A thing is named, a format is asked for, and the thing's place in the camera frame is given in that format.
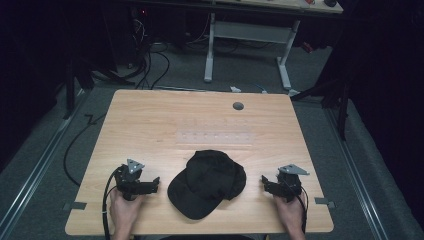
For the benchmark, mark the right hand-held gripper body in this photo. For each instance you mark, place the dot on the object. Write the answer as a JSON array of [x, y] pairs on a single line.
[[289, 185]]

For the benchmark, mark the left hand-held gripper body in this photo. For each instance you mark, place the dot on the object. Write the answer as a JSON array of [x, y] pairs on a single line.
[[130, 181]]

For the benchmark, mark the black baseball cap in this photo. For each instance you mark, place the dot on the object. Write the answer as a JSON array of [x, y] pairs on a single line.
[[206, 184]]

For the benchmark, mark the person's right hand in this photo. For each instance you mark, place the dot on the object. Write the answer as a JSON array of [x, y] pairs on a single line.
[[290, 213]]

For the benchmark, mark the person's left hand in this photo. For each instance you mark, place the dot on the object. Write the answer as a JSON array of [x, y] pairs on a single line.
[[123, 210]]

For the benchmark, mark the grey tape strip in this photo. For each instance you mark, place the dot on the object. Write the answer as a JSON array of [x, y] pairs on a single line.
[[75, 206], [324, 201]]

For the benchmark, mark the clear tape patch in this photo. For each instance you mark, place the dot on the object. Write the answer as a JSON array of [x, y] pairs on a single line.
[[215, 136]]

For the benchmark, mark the black stand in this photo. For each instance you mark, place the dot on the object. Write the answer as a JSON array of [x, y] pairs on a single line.
[[333, 100], [71, 83]]

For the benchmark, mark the grey desk with metal legs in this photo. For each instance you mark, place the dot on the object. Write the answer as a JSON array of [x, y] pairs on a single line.
[[253, 33]]

